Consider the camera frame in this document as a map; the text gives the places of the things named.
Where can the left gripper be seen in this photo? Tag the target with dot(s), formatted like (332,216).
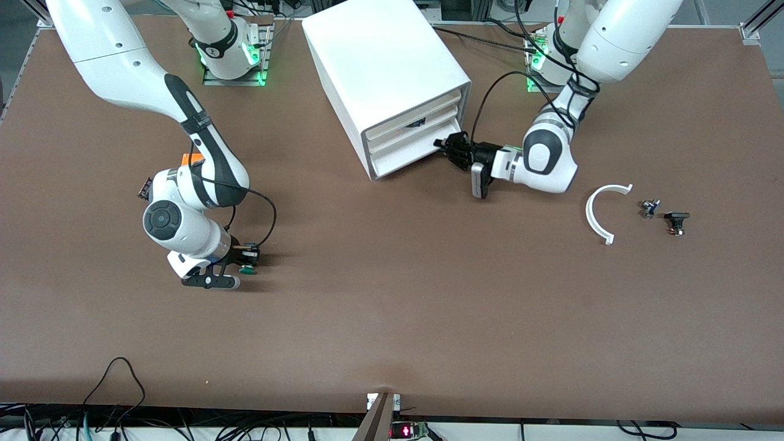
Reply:
(482,152)

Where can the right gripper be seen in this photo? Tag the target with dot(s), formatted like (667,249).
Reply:
(236,251)

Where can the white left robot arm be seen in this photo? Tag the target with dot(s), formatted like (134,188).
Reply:
(625,37)

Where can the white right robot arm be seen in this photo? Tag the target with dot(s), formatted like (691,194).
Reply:
(116,55)

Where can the orange box with hole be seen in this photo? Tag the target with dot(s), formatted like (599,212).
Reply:
(191,159)

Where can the small black terminal block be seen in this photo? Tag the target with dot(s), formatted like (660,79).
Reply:
(145,188)

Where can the white curved plastic arc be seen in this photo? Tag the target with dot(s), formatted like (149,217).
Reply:
(589,214)

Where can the small silver grey part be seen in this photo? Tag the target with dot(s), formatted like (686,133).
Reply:
(649,208)

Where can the circuit board with red display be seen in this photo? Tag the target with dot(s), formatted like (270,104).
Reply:
(407,431)

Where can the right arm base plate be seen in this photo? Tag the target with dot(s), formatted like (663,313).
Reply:
(266,61)

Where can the grey camera mounting post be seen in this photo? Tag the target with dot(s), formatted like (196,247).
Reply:
(376,419)

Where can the small black switch part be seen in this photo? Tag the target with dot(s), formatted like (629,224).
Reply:
(676,219)

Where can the aluminium frame profile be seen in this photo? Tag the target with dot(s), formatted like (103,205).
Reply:
(759,18)
(41,13)

